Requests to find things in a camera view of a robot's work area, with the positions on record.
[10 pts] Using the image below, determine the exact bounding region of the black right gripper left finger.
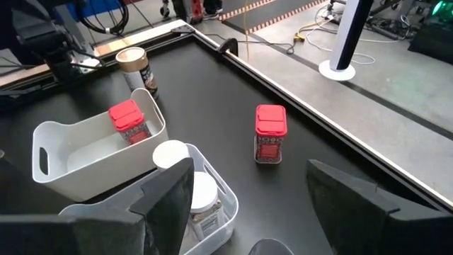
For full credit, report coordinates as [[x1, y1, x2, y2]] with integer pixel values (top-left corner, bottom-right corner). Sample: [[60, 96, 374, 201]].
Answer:
[[0, 158, 195, 255]]

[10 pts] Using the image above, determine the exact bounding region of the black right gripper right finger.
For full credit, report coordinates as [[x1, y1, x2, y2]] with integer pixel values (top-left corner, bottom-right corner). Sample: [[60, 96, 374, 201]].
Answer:
[[306, 159, 453, 255]]

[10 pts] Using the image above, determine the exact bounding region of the white-lidded spice jar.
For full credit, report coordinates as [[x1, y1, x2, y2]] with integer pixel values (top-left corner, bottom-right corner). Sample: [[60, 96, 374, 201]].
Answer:
[[151, 140, 192, 174], [189, 171, 227, 242]]

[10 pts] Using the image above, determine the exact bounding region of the white opaque plastic bin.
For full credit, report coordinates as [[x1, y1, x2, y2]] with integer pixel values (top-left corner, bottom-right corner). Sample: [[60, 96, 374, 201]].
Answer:
[[31, 87, 170, 203]]

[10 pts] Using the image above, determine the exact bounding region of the red-lidded spice tin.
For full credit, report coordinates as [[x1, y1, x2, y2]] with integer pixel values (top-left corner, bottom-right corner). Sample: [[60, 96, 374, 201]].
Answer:
[[253, 104, 288, 165], [108, 98, 152, 145]]

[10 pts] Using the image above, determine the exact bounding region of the clear plastic bin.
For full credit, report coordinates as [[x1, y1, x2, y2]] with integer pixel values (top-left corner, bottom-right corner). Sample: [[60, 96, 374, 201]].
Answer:
[[58, 143, 240, 255]]

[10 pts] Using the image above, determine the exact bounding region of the black table clamp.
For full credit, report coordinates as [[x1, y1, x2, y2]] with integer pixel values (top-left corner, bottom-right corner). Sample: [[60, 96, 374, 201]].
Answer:
[[217, 37, 240, 57]]

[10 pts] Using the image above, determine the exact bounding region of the white and black pole stand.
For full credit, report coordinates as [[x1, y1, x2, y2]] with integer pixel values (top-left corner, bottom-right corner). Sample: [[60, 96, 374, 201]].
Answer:
[[318, 0, 374, 81]]

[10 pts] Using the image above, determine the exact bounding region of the black floor equipment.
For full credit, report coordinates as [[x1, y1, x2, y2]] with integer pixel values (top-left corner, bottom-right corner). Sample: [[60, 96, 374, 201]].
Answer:
[[367, 0, 453, 67]]

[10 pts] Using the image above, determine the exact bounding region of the red and black device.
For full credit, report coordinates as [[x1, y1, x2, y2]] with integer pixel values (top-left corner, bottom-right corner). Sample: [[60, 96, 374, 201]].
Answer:
[[173, 0, 206, 25]]

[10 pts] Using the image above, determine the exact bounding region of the orange-striped black floor mat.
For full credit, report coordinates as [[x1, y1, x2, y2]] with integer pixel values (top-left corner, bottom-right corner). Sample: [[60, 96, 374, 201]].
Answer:
[[217, 0, 332, 35]]

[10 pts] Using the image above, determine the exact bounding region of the white floor cable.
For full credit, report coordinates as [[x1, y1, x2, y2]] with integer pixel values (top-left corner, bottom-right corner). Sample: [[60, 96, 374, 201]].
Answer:
[[304, 5, 376, 67]]

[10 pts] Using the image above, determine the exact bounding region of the yellow extension cord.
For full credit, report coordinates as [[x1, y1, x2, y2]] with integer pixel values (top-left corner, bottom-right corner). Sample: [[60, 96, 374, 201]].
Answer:
[[292, 13, 343, 44]]

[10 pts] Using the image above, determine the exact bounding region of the black floor cable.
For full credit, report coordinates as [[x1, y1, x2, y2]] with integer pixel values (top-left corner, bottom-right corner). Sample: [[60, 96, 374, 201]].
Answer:
[[203, 32, 297, 56]]

